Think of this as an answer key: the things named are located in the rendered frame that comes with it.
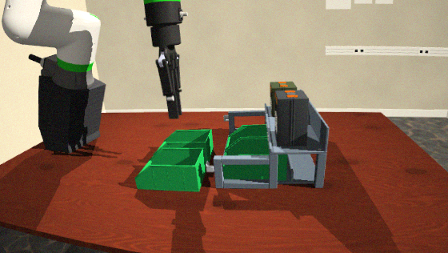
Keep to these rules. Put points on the olive green tool case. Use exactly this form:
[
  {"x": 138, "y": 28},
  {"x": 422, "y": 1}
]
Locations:
[{"x": 280, "y": 86}]

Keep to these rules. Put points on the grey metal shelf rack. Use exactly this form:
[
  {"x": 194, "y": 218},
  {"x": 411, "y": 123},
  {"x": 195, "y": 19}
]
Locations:
[{"x": 301, "y": 168}]

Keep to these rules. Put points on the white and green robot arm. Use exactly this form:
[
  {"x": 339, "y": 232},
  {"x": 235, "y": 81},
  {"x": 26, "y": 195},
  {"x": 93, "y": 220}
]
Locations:
[{"x": 74, "y": 33}]

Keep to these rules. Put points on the green bin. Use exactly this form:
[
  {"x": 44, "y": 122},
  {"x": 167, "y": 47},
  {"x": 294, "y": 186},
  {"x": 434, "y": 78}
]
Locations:
[
  {"x": 252, "y": 147},
  {"x": 247, "y": 132},
  {"x": 190, "y": 139},
  {"x": 174, "y": 169}
]

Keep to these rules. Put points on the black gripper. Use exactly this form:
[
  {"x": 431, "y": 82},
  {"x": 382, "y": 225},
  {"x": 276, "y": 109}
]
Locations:
[{"x": 166, "y": 37}]

